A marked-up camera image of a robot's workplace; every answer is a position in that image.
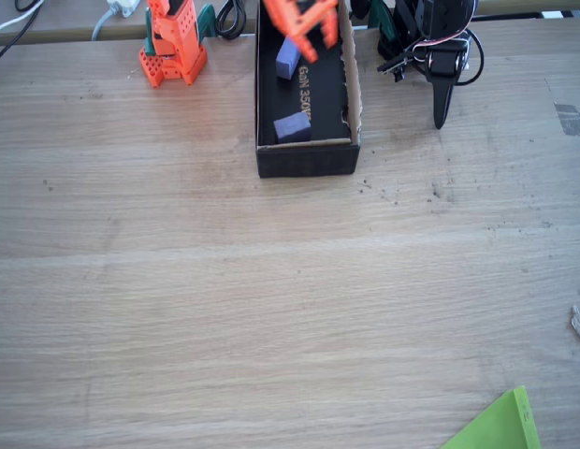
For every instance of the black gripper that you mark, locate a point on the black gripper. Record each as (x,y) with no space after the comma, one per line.
(442,89)

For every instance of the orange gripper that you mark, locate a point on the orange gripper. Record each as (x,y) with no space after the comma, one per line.
(303,29)

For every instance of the purple foam block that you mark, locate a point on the purple foam block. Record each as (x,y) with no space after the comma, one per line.
(287,61)
(292,127)

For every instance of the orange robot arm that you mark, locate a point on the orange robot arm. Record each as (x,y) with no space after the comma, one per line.
(178,37)

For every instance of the black cardboard box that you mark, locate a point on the black cardboard box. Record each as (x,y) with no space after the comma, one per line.
(308,161)

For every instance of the white power adapter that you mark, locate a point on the white power adapter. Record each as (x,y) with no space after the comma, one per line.
(124,5)

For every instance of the green paper sheet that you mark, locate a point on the green paper sheet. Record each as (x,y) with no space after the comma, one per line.
(500,425)

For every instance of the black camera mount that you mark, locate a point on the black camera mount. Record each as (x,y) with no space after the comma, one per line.
(393,65)

